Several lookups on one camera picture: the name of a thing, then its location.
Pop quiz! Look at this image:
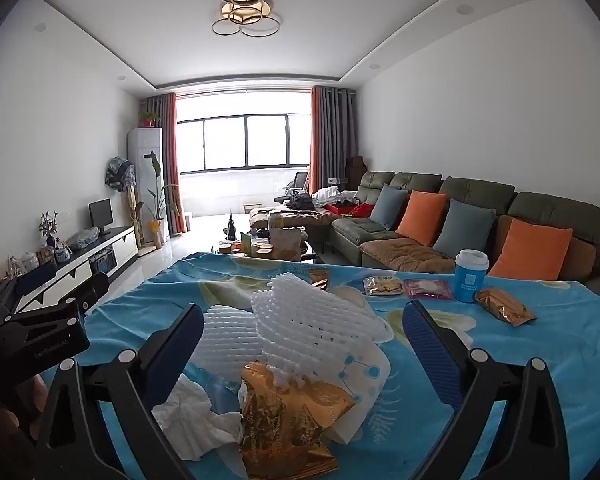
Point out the blue floral tablecloth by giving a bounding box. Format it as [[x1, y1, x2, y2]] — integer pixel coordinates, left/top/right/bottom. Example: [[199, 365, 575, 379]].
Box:
[[40, 251, 600, 480]]

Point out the white foam fruit net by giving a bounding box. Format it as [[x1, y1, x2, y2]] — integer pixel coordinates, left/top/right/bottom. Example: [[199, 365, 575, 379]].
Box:
[[189, 273, 393, 389]]

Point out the white tissue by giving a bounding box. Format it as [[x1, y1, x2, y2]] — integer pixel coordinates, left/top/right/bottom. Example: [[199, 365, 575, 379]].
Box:
[[151, 374, 242, 462]]

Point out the gold foil snack bag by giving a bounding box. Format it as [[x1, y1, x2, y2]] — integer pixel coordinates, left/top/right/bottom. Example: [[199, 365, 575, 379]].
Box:
[[239, 362, 354, 479]]

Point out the small gold snack packet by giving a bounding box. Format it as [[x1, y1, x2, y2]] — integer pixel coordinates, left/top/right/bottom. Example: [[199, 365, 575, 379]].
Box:
[[475, 288, 536, 327]]

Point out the orange cushion near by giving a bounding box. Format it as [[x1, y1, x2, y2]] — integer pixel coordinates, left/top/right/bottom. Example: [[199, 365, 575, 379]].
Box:
[[488, 216, 573, 281]]

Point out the blue lidded coffee cup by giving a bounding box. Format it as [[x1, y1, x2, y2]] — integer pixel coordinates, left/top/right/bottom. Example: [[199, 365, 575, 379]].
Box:
[[452, 249, 490, 302]]

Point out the right orange grey curtain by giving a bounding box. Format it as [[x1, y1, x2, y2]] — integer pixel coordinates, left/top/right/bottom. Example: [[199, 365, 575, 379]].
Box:
[[309, 86, 358, 194]]

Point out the clear cracker packet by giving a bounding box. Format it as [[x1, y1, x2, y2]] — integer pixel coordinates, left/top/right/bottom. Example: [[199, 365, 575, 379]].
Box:
[[363, 275, 403, 296]]

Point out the pink snack packet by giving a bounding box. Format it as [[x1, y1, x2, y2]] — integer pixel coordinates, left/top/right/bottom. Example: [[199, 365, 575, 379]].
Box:
[[403, 280, 453, 300]]

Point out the white dotted paper cup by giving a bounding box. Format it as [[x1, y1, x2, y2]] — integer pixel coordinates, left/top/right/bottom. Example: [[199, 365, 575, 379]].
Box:
[[326, 342, 391, 445]]

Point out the orange cushion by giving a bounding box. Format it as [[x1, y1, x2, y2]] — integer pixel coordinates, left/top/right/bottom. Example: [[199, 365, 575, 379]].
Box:
[[488, 216, 573, 281], [396, 191, 448, 246]]

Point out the white black tv cabinet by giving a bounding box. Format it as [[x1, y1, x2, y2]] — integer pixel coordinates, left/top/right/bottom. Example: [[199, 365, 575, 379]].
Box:
[[0, 226, 138, 314]]

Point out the tall green potted plant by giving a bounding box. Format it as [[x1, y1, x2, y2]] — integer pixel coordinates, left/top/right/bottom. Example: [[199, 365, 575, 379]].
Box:
[[135, 151, 178, 249]]

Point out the orange grey curtain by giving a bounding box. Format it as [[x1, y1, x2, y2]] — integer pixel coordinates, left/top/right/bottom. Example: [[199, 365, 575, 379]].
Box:
[[309, 86, 358, 194], [140, 92, 186, 236]]

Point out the grey-blue cushion near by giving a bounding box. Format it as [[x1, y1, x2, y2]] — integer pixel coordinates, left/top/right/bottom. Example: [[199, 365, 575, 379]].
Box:
[[432, 200, 496, 258]]

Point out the ring ceiling lamp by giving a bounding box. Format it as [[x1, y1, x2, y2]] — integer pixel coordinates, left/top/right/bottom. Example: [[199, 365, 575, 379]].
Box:
[[211, 0, 282, 39]]

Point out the grey-blue cushion far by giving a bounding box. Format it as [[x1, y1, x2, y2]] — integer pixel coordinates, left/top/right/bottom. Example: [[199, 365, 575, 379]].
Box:
[[370, 184, 408, 230]]

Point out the white standing air conditioner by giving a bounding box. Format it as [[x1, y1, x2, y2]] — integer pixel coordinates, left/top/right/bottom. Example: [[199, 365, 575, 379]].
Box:
[[126, 127, 162, 244]]

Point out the orange cushion far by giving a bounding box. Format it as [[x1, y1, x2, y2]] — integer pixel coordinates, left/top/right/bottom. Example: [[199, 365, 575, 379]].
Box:
[[396, 191, 448, 246]]

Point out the grey-blue cushion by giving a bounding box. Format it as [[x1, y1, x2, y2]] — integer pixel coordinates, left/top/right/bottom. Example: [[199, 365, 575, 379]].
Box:
[[370, 184, 408, 230], [432, 200, 496, 258]]

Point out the small black monitor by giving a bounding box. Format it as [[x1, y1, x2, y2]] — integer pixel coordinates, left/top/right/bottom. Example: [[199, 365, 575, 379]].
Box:
[[88, 198, 114, 235]]

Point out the cluttered coffee table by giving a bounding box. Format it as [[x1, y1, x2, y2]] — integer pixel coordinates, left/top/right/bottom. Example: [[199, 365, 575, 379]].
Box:
[[210, 214, 323, 263]]

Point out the large window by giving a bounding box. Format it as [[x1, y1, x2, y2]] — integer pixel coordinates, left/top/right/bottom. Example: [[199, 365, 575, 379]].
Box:
[[175, 113, 312, 174]]

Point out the left orange grey curtain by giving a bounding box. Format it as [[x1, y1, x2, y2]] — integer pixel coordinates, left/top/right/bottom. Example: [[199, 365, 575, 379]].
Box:
[[140, 92, 186, 236]]

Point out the green sectional sofa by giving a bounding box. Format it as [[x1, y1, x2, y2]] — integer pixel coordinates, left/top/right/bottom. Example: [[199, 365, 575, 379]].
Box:
[[248, 169, 600, 311]]

